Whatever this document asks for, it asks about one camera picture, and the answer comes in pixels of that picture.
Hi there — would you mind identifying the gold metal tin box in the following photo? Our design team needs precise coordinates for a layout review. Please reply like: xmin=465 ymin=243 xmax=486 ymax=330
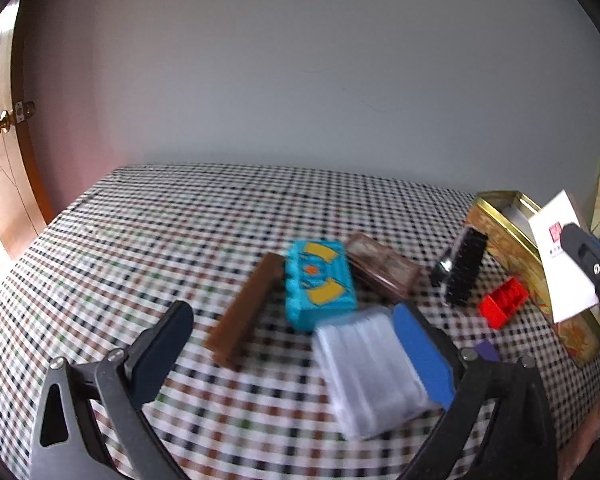
xmin=466 ymin=191 xmax=600 ymax=366

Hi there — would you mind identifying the brass door knob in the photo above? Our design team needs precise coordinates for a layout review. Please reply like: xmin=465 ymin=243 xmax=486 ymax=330
xmin=0 ymin=101 xmax=35 ymax=135

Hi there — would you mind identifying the checkered tablecloth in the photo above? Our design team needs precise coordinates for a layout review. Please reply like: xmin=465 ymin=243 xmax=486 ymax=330
xmin=0 ymin=161 xmax=600 ymax=480

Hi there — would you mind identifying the turquoise toy brick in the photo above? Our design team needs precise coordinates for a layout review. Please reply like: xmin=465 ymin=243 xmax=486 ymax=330
xmin=285 ymin=240 xmax=358 ymax=333

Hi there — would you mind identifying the white card box red logo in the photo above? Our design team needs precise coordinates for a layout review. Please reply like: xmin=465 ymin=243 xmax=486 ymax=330
xmin=529 ymin=191 xmax=598 ymax=323

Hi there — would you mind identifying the brown wooden block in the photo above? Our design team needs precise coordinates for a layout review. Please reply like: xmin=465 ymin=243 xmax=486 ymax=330
xmin=204 ymin=252 xmax=285 ymax=368

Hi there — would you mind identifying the wooden door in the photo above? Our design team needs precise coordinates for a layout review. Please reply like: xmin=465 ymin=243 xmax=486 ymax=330
xmin=0 ymin=0 xmax=55 ymax=260

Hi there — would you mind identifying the red plastic block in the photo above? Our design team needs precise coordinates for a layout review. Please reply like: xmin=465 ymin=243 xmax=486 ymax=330
xmin=478 ymin=278 xmax=529 ymax=330

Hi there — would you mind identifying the purple block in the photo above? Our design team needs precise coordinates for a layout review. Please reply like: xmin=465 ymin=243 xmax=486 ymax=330
xmin=474 ymin=339 xmax=501 ymax=362

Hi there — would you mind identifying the black ribbed comb block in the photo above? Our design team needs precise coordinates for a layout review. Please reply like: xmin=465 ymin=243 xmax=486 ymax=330
xmin=429 ymin=226 xmax=488 ymax=307

